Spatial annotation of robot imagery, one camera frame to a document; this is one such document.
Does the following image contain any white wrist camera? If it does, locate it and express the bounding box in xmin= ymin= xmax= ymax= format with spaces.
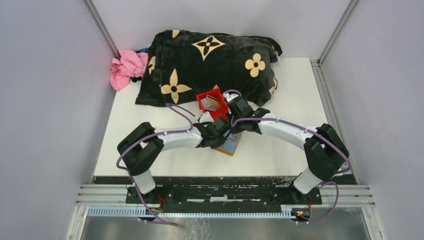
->
xmin=223 ymin=92 xmax=239 ymax=104
xmin=197 ymin=111 xmax=215 ymax=123

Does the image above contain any black floral blanket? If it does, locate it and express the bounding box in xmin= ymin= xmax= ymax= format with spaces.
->
xmin=135 ymin=30 xmax=283 ymax=107

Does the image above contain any aluminium rail frame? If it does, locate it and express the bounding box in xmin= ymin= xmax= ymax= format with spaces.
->
xmin=65 ymin=57 xmax=385 ymax=240

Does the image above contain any blue cloth piece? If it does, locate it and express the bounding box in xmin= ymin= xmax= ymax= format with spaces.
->
xmin=136 ymin=48 xmax=147 ymax=53

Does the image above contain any red plastic bin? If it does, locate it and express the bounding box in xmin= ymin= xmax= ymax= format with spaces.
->
xmin=196 ymin=87 xmax=229 ymax=121

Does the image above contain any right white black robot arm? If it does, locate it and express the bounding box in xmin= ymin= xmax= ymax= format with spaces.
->
xmin=224 ymin=93 xmax=352 ymax=204

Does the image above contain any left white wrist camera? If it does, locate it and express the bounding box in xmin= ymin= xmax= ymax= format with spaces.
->
xmin=197 ymin=111 xmax=215 ymax=123

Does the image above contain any yellow leather card holder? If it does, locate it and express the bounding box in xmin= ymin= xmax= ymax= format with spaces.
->
xmin=216 ymin=132 xmax=242 ymax=156

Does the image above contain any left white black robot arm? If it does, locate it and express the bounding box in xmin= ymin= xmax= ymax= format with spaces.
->
xmin=117 ymin=117 xmax=231 ymax=204

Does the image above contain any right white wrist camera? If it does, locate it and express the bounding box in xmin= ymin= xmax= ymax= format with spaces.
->
xmin=223 ymin=92 xmax=239 ymax=104

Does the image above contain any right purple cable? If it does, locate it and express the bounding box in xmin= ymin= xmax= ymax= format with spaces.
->
xmin=223 ymin=89 xmax=353 ymax=224

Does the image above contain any pink cloth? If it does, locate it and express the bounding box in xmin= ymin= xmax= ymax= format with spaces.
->
xmin=109 ymin=49 xmax=148 ymax=92

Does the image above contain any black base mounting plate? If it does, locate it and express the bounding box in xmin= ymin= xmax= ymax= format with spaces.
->
xmin=125 ymin=174 xmax=323 ymax=214

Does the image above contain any stack of credit cards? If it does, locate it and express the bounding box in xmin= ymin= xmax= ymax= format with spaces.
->
xmin=200 ymin=95 xmax=222 ymax=112

